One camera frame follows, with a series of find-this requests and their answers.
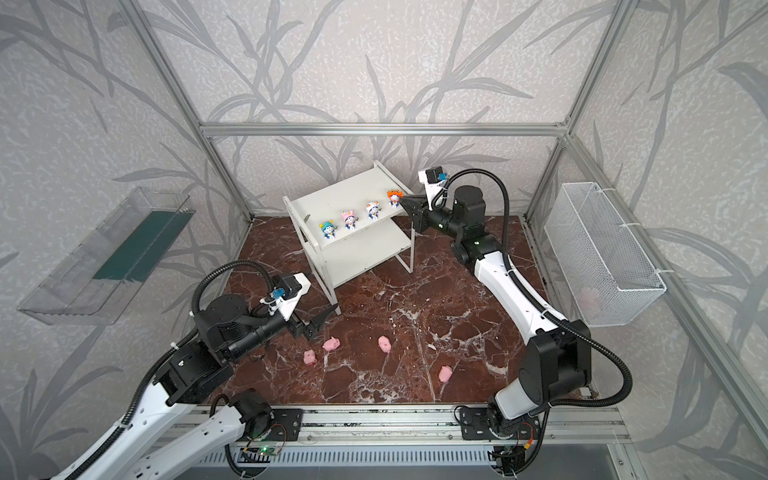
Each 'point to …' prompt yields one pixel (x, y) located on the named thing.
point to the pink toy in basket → (586, 296)
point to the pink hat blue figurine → (349, 219)
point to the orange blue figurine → (395, 195)
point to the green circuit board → (269, 450)
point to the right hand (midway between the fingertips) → (405, 191)
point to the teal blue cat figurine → (328, 229)
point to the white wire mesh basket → (608, 274)
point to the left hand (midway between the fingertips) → (326, 281)
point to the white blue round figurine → (373, 210)
